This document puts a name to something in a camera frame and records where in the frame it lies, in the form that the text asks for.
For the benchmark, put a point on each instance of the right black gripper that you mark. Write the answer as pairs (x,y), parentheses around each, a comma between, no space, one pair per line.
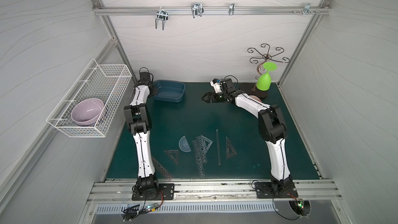
(214,96)

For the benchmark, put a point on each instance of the blue plastic storage box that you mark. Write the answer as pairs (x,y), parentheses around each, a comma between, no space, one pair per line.
(169,91)

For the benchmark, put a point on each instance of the long thin clear ruler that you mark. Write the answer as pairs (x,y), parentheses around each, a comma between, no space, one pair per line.
(218,147)

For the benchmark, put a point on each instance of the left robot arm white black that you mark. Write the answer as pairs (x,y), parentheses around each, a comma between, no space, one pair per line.
(139,124)

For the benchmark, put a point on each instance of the green table mat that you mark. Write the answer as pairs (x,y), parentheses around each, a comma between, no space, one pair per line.
(192,118)

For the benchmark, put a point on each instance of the black metal cup stand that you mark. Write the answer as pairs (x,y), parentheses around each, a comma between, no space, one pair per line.
(262,57)

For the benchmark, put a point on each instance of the orange patterned bowl right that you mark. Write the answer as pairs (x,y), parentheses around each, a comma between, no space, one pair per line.
(256,98)

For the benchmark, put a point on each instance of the blue semicircle protractor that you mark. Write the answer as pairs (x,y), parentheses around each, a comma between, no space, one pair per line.
(184,145)

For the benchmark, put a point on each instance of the clear stencil template ruler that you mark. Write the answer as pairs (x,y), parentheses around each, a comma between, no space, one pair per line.
(200,155)

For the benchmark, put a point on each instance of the green plastic goblet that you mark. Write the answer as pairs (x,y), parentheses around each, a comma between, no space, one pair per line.
(265,80)

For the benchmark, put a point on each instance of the small clear triangle ruler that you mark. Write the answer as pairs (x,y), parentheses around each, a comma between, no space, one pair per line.
(173,155)

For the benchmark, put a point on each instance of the dark straight stencil ruler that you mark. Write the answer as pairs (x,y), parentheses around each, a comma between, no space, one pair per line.
(161,169)

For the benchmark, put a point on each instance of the metal double hook centre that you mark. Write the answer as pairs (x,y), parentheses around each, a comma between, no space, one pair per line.
(197,9)

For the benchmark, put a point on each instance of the metal double hook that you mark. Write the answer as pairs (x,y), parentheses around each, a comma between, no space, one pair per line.
(197,9)
(161,18)

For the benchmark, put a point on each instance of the metal single hook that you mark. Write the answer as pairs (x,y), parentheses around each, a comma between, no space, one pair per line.
(231,9)

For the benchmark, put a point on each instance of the metal double hook left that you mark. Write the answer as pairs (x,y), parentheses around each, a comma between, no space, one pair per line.
(161,18)

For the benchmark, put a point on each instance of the purple bowl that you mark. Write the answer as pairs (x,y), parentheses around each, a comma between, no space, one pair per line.
(87,112)

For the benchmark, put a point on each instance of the metal hook right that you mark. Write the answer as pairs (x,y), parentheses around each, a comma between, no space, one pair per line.
(307,10)

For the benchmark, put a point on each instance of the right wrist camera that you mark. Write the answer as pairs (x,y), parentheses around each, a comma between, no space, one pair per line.
(216,84)

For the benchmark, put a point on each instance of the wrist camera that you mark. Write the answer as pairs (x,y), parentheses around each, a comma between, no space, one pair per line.
(216,84)
(145,75)

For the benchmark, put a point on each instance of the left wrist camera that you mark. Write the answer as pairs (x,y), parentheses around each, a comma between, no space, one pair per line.
(145,75)

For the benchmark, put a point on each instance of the white slotted cable duct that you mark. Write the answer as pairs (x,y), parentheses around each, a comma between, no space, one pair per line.
(193,207)

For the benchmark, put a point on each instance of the white wire basket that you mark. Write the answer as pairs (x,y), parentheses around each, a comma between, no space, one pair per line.
(107,82)

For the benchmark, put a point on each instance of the aluminium top rail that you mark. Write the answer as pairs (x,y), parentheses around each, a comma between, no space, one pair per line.
(208,11)

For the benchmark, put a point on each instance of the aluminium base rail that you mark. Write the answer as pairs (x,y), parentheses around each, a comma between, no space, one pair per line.
(216,190)

